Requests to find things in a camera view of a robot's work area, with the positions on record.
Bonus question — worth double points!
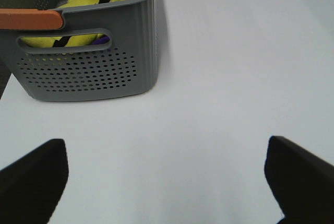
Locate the grey perforated plastic basket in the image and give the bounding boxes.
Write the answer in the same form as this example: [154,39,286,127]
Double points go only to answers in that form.
[1,0,158,101]

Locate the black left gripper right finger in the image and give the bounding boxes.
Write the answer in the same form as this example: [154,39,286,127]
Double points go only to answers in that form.
[264,136,333,223]

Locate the orange basket handle grip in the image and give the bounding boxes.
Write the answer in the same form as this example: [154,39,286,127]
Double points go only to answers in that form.
[1,8,63,30]

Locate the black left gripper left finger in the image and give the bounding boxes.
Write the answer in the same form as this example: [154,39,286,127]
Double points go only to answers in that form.
[1,139,69,223]

